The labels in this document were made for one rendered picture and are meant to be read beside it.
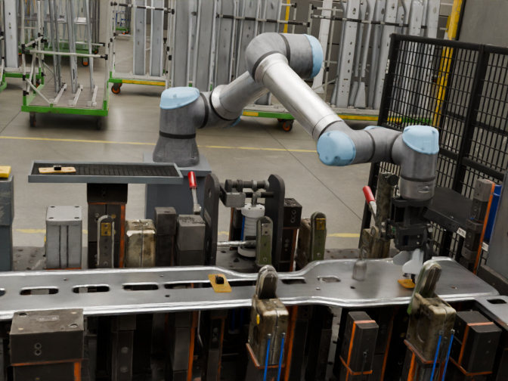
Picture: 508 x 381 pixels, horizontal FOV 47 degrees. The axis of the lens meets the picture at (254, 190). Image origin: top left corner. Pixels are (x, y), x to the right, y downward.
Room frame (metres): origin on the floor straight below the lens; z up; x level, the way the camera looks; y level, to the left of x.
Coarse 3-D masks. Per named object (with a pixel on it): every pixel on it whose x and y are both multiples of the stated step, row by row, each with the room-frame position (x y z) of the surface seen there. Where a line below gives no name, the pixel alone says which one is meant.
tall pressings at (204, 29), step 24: (192, 0) 8.34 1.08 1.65; (240, 0) 8.76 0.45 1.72; (264, 0) 8.81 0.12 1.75; (216, 24) 8.63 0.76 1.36; (240, 24) 8.75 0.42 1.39; (264, 24) 8.53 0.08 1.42; (216, 48) 8.64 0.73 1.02; (240, 48) 8.48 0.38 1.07; (216, 72) 8.36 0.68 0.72; (240, 72) 8.48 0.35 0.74; (264, 96) 8.53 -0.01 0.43
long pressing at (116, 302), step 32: (0, 288) 1.07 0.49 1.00; (32, 288) 1.08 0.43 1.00; (64, 288) 1.09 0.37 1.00; (160, 288) 1.13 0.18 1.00; (192, 288) 1.15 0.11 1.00; (288, 288) 1.19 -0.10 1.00; (320, 288) 1.21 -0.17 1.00; (384, 288) 1.24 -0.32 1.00; (448, 288) 1.28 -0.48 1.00; (480, 288) 1.29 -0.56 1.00; (0, 320) 0.96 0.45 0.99
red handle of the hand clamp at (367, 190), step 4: (364, 188) 1.56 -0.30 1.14; (368, 188) 1.56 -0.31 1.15; (364, 192) 1.56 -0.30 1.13; (368, 192) 1.55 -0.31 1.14; (364, 196) 1.55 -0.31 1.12; (368, 196) 1.54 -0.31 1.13; (372, 196) 1.54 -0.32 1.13; (368, 200) 1.53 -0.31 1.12; (372, 200) 1.53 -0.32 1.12; (368, 204) 1.53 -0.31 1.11; (372, 204) 1.52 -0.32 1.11; (372, 208) 1.51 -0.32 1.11; (372, 212) 1.51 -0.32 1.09; (384, 228) 1.46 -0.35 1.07; (384, 232) 1.45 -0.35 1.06
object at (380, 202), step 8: (384, 176) 1.46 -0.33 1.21; (392, 176) 1.44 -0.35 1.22; (384, 184) 1.46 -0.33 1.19; (392, 184) 1.44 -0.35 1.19; (384, 192) 1.47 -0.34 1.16; (392, 192) 1.47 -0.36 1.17; (384, 200) 1.47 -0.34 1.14; (376, 208) 1.47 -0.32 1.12; (384, 208) 1.46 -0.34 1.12; (376, 216) 1.46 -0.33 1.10; (384, 216) 1.46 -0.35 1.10; (376, 224) 1.45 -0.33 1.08
